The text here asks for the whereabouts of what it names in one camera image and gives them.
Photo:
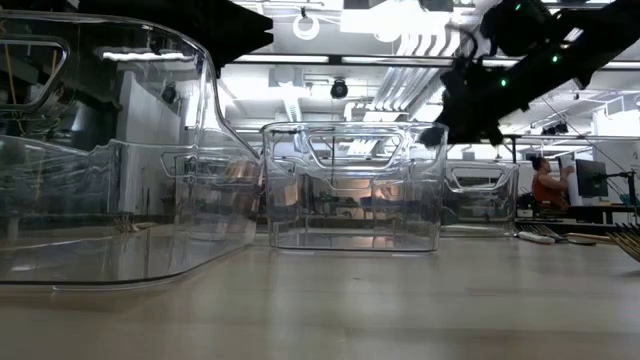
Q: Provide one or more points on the black ceiling camera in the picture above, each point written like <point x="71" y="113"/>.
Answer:
<point x="555" y="129"/>

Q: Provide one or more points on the clear plastic bin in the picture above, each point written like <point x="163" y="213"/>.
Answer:
<point x="350" y="210"/>
<point x="125" y="250"/>
<point x="480" y="210"/>
<point x="215" y="200"/>

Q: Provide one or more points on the black hanging camera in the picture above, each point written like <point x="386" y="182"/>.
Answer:
<point x="339" y="90"/>
<point x="169" y="95"/>

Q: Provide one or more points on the dark background desk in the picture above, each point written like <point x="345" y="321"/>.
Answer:
<point x="590" y="212"/>

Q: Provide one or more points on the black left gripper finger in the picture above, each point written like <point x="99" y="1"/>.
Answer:
<point x="250" y="30"/>

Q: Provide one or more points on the gold fork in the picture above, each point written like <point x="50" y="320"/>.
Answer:
<point x="597" y="236"/>

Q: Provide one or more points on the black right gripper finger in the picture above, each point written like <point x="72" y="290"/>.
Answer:
<point x="440" y="132"/>

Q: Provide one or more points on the overhead light bar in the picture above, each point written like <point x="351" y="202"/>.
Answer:
<point x="300" y="58"/>

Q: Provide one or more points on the black computer monitor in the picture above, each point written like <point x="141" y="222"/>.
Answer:
<point x="591" y="177"/>

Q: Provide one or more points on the black background rig frame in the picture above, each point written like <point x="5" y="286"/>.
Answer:
<point x="600" y="137"/>

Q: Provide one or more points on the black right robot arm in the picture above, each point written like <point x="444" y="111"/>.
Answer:
<point x="590" y="45"/>

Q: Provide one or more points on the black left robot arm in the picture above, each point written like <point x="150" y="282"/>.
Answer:
<point x="110" y="6"/>

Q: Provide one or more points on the person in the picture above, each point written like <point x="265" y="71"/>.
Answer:
<point x="545" y="192"/>

